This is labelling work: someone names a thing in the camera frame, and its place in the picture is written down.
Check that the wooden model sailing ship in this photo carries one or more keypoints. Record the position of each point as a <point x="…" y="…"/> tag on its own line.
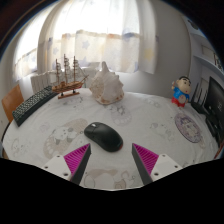
<point x="67" y="87"/>

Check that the white printed tablecloth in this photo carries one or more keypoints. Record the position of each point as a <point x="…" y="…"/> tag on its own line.
<point x="150" y="113"/>

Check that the black computer keyboard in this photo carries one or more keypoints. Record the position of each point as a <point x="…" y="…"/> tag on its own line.
<point x="32" y="104"/>

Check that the small black box device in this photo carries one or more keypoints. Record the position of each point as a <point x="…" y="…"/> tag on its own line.
<point x="213" y="128"/>

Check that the white wall shelf unit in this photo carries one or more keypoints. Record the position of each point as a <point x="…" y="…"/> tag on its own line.
<point x="206" y="53"/>

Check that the white star-print curtain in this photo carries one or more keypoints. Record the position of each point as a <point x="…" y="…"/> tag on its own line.
<point x="100" y="40"/>

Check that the wooden chair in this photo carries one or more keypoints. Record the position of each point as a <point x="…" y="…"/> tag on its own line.
<point x="11" y="100"/>

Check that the round purple printed mouse pad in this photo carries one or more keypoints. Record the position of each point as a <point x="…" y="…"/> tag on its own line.
<point x="188" y="128"/>

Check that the large white conch shell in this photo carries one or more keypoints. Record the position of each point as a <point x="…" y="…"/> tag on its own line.
<point x="106" y="87"/>

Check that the black monitor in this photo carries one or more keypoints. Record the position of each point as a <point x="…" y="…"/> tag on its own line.
<point x="215" y="101"/>

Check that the white radiator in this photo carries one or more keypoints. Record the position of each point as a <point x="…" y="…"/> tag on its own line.
<point x="41" y="81"/>

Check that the black computer mouse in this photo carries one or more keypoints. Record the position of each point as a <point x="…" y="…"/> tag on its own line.
<point x="103" y="136"/>

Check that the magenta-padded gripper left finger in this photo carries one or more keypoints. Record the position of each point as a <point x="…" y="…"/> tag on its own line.
<point x="76" y="158"/>

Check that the black router with antennas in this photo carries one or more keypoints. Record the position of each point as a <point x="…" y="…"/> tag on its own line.
<point x="198" y="106"/>

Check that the cartoon boy figurine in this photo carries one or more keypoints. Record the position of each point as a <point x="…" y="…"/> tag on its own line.
<point x="181" y="91"/>

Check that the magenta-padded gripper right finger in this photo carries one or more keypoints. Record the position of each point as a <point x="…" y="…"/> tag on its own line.
<point x="146" y="159"/>

